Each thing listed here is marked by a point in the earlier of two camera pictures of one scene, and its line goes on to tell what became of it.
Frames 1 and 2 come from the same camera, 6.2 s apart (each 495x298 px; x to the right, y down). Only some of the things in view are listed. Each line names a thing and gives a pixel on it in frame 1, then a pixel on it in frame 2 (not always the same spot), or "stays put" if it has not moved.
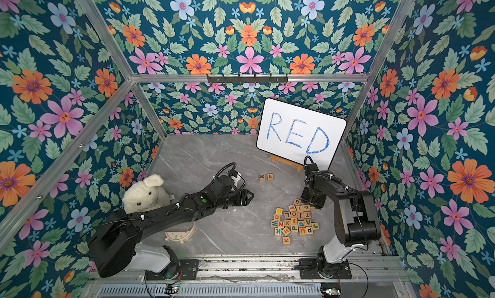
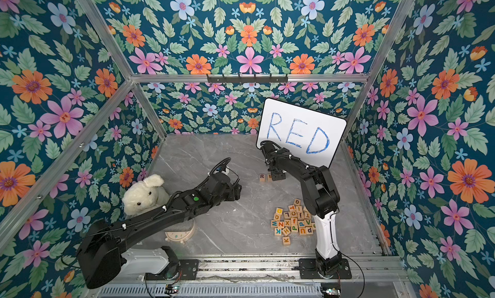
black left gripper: [244, 198] → [234, 191]
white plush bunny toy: [145, 195] stays put
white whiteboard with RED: [296, 132] stays put
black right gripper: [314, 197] → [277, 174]
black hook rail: [247, 80] stays put
